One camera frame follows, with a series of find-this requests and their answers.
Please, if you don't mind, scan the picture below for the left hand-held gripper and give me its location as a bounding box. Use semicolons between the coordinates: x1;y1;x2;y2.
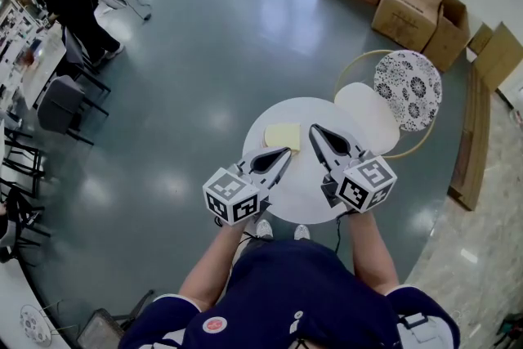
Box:
203;146;293;226

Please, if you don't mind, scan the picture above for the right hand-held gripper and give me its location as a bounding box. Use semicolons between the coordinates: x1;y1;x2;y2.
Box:
308;123;398;214

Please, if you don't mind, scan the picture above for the person's left forearm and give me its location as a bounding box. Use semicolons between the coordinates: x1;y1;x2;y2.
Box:
178;216;247;311

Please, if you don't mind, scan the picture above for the person's right forearm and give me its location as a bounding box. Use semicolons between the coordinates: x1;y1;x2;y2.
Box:
346;210;400;296

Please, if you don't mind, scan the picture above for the cream round side tabletop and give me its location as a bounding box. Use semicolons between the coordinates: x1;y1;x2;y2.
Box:
333;82;401;157

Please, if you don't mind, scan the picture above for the person's white left shoe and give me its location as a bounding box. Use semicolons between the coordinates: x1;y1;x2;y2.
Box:
256;218;275;240

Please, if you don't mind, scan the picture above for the floral patterned round tabletop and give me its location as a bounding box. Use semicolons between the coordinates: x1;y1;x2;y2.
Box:
373;49;444;133

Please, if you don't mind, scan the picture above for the person's navy blue shirt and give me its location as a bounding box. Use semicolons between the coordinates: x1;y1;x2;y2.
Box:
118;238;462;349

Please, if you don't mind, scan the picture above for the long brown flat board stack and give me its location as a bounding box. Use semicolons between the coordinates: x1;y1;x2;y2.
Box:
447;64;492;213

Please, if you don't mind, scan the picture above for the large closed cardboard box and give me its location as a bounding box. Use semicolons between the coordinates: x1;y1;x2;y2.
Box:
370;0;445;53

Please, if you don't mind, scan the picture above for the open-flap cardboard box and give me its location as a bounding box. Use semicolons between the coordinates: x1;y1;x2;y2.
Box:
422;0;472;74

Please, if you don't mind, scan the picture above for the flattened cardboard sheet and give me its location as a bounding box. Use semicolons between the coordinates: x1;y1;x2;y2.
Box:
467;21;523;94

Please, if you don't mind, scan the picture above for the grey upholstered chair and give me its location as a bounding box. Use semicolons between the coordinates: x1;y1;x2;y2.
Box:
37;74;110;147

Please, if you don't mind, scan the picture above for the dark grey chair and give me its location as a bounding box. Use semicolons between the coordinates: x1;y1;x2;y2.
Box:
60;25;112;96

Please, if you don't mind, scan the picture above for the grey mesh chair seat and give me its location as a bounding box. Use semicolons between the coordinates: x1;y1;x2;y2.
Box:
76;307;126;349

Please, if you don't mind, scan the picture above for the long white cluttered table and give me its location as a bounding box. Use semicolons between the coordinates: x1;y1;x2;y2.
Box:
0;0;69;114

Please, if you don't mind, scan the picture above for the green object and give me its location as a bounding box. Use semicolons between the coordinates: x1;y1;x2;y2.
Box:
495;311;523;349

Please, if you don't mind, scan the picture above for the small floral round table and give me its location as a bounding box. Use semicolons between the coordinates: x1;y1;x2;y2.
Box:
19;298;78;343

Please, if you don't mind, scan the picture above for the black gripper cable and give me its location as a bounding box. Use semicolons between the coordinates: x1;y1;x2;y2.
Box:
213;216;257;251
333;211;349;255

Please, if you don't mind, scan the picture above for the gold ring table frame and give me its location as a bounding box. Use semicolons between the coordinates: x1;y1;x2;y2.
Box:
333;49;439;159

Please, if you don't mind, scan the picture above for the black floor cable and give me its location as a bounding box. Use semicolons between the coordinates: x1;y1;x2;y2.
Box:
123;0;154;23

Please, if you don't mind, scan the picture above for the white shoulder strap device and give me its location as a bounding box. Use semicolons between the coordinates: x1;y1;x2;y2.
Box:
396;311;441;345

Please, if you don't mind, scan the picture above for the black metal frame chair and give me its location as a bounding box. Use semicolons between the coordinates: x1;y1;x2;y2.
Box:
0;186;53;263
0;125;47;198

